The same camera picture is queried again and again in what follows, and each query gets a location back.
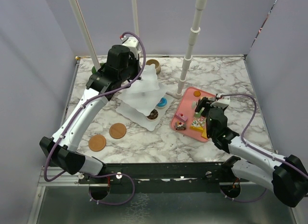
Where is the blue frosted donut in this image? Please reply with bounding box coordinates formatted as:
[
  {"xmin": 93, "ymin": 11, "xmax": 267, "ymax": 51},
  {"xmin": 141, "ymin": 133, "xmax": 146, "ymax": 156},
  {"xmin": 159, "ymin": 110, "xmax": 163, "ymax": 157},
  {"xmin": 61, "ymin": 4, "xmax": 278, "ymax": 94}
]
[{"xmin": 156, "ymin": 97, "xmax": 167, "ymax": 109}]

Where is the chocolate donut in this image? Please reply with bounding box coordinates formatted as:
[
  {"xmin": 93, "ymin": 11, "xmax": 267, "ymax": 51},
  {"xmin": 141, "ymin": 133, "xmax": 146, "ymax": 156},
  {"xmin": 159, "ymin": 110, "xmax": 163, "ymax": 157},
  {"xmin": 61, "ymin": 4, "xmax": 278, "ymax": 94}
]
[{"xmin": 146, "ymin": 109, "xmax": 159, "ymax": 121}]

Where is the white tiered serving stand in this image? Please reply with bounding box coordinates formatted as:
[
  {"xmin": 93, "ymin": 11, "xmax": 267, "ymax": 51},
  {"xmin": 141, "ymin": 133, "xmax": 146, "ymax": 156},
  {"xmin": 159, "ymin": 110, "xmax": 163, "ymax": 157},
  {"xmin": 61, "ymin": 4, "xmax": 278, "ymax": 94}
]
[{"xmin": 116, "ymin": 65, "xmax": 174, "ymax": 131}]

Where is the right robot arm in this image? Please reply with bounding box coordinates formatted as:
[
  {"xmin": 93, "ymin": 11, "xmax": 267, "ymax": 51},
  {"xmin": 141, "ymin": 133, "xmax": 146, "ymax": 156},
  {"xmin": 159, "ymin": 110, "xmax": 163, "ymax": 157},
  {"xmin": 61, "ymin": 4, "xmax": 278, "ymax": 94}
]
[{"xmin": 195, "ymin": 94, "xmax": 308, "ymax": 208}]

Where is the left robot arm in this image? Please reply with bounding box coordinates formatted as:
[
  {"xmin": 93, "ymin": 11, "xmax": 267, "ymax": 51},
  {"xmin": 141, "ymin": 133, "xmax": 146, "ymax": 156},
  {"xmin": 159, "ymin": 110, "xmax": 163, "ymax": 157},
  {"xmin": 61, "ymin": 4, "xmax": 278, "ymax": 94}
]
[{"xmin": 39, "ymin": 32, "xmax": 146, "ymax": 183}]

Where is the orange cookie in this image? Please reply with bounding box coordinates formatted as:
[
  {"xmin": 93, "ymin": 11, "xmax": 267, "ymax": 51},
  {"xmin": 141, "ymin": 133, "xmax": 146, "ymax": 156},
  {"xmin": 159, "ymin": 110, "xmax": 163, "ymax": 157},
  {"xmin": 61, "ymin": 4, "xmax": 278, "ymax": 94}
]
[{"xmin": 193, "ymin": 91, "xmax": 201, "ymax": 97}]

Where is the sprinkled cake slice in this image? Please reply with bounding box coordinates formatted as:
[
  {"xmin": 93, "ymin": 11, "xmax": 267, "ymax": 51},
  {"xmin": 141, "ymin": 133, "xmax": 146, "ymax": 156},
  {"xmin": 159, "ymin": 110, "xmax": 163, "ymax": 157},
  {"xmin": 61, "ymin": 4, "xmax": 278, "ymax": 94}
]
[{"xmin": 190, "ymin": 118, "xmax": 206, "ymax": 132}]

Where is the pink cake slice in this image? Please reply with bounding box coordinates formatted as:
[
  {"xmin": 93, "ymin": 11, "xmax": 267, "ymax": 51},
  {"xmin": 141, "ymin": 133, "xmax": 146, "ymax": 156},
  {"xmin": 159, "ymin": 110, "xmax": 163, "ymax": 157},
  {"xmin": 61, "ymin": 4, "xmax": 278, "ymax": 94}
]
[{"xmin": 175, "ymin": 112, "xmax": 188, "ymax": 122}]

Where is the chocolate swiss roll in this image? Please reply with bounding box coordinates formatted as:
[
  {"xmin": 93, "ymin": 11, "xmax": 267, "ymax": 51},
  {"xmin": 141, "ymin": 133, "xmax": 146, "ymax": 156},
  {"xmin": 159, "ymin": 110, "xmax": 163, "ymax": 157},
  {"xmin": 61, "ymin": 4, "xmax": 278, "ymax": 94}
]
[{"xmin": 174, "ymin": 121, "xmax": 186, "ymax": 131}]

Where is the beige ceramic cup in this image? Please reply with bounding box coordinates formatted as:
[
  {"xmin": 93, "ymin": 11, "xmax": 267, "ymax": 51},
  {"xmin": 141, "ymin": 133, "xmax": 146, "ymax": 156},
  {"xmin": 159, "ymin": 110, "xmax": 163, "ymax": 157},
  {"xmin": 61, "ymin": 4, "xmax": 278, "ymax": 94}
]
[{"xmin": 146, "ymin": 59, "xmax": 161, "ymax": 75}]

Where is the green ceramic mug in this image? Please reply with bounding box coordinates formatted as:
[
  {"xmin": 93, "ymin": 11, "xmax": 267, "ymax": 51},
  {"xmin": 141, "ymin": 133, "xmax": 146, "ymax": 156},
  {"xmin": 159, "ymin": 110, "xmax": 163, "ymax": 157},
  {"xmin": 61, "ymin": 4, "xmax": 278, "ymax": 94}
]
[{"xmin": 91, "ymin": 63, "xmax": 104, "ymax": 74}]

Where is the wooden coaster near stand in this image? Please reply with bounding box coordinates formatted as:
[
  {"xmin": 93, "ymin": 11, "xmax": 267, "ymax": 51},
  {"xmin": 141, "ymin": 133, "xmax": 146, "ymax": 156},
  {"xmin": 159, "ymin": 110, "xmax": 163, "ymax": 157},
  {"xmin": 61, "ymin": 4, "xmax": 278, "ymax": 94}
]
[{"xmin": 109, "ymin": 123, "xmax": 127, "ymax": 139}]

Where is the wooden coaster near edge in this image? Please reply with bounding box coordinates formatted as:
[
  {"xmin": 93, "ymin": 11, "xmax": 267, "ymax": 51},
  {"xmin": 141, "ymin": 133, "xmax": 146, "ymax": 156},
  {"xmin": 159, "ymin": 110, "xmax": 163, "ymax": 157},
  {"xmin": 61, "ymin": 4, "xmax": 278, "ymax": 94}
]
[{"xmin": 88, "ymin": 134, "xmax": 106, "ymax": 152}]

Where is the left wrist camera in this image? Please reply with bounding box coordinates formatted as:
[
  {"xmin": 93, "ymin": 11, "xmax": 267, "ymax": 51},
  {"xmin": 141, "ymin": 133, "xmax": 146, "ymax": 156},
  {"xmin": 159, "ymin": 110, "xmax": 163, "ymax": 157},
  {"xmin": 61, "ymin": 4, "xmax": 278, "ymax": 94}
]
[{"xmin": 121, "ymin": 35, "xmax": 140, "ymax": 52}]

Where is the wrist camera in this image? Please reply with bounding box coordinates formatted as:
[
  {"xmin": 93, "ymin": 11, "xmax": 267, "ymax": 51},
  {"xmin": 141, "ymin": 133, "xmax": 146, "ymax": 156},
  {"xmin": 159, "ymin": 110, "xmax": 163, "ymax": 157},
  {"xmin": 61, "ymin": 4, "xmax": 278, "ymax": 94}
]
[
  {"xmin": 121, "ymin": 35, "xmax": 140, "ymax": 52},
  {"xmin": 214, "ymin": 93, "xmax": 231, "ymax": 109}
]

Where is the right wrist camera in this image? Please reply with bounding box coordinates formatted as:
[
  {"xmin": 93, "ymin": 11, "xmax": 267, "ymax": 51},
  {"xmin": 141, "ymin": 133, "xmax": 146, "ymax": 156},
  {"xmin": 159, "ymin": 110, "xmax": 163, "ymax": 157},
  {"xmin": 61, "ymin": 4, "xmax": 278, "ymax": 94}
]
[{"xmin": 214, "ymin": 93, "xmax": 231, "ymax": 109}]

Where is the white pvc frame middle pole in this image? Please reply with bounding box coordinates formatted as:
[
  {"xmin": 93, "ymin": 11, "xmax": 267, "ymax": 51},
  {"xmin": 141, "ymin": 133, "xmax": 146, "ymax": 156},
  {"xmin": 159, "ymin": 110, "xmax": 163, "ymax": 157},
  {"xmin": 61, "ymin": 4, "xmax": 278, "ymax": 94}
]
[{"xmin": 131, "ymin": 0, "xmax": 139, "ymax": 36}]

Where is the white pvc frame pole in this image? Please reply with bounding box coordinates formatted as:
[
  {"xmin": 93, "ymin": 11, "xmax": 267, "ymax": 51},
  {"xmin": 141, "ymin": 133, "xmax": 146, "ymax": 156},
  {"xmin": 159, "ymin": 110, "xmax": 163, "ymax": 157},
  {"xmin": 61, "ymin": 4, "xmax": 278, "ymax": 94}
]
[
  {"xmin": 69, "ymin": 0, "xmax": 100, "ymax": 68},
  {"xmin": 172, "ymin": 0, "xmax": 208, "ymax": 99},
  {"xmin": 131, "ymin": 0, "xmax": 139, "ymax": 36}
]

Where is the white pvc frame left pole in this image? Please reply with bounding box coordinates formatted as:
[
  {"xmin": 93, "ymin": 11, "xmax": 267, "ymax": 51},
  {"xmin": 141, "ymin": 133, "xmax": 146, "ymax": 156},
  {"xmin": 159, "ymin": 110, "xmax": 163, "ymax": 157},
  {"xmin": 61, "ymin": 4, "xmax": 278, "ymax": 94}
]
[{"xmin": 69, "ymin": 0, "xmax": 100, "ymax": 68}]

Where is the white pvc frame right pole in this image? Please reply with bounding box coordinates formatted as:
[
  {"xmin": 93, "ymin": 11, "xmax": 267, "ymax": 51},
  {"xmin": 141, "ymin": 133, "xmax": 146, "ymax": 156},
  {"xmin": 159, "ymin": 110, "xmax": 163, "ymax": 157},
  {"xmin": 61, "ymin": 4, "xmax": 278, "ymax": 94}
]
[{"xmin": 172, "ymin": 0, "xmax": 208, "ymax": 99}]

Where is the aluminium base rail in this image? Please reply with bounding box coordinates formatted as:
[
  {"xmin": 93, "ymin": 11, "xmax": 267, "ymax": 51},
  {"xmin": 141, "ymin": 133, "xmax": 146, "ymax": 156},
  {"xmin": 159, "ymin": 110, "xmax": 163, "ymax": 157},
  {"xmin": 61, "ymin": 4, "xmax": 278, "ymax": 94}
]
[{"xmin": 51, "ymin": 160, "xmax": 287, "ymax": 187}]

